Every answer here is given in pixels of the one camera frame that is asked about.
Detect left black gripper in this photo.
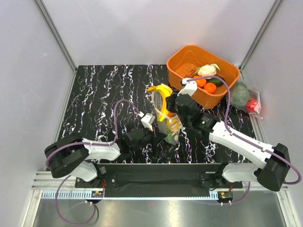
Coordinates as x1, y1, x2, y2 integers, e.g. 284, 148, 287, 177
130, 124, 167, 153

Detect green fake cucumber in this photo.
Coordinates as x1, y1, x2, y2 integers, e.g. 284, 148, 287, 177
166, 133, 174, 140

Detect clear polka dot zip bag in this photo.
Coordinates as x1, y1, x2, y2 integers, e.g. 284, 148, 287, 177
151, 85, 183, 145

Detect yellow fake bananas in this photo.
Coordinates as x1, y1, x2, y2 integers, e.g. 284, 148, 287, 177
146, 84, 178, 133

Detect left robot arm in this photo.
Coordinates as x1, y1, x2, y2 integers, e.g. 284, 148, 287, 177
45, 128, 166, 187

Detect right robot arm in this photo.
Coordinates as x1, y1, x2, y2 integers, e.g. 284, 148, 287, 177
165, 94, 290, 192

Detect fake orange in basket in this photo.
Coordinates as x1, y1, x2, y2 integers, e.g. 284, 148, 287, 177
203, 82, 217, 94
193, 75, 207, 88

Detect dark green fake avocado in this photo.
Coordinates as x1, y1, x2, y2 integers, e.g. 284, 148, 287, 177
207, 78, 223, 87

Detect white fake cauliflower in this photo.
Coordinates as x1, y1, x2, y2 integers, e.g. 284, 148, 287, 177
194, 64, 220, 79

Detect green fake melon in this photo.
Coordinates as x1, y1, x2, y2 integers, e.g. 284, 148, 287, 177
230, 84, 250, 107

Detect red fake apple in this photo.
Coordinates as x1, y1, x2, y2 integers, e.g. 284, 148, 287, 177
245, 99, 258, 113

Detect orange plastic basket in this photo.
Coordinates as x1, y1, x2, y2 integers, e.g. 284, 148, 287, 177
167, 45, 240, 109

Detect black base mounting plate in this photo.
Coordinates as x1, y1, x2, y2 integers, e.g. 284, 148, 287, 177
75, 163, 243, 198

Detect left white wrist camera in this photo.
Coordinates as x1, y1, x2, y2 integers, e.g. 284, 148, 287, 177
138, 112, 155, 131

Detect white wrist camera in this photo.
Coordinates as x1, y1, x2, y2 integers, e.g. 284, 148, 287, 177
138, 112, 155, 131
178, 78, 197, 97

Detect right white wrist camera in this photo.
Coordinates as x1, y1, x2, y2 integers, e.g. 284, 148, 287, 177
178, 78, 197, 97

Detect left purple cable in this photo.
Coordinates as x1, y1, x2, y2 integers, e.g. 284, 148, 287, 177
45, 99, 145, 171

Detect slotted cable duct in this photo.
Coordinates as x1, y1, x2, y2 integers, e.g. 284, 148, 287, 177
42, 189, 219, 201

